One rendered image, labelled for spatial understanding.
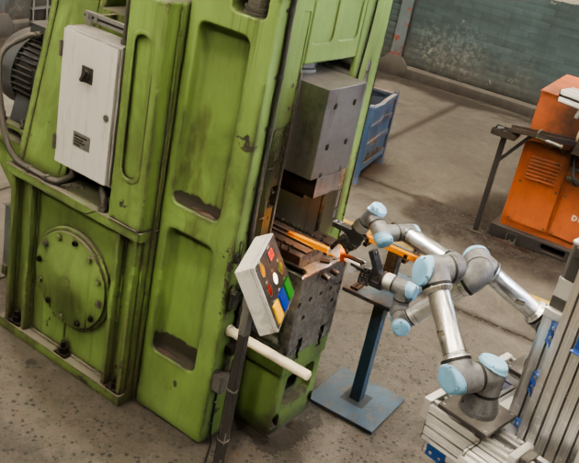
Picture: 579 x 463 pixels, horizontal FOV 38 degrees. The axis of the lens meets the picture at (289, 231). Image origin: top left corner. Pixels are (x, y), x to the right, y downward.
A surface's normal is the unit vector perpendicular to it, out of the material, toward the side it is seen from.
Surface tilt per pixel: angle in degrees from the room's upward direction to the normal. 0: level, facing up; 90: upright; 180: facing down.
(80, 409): 0
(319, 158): 90
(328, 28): 90
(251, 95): 89
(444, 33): 90
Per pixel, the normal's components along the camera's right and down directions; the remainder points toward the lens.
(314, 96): -0.58, 0.25
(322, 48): 0.79, 0.39
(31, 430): 0.18, -0.89
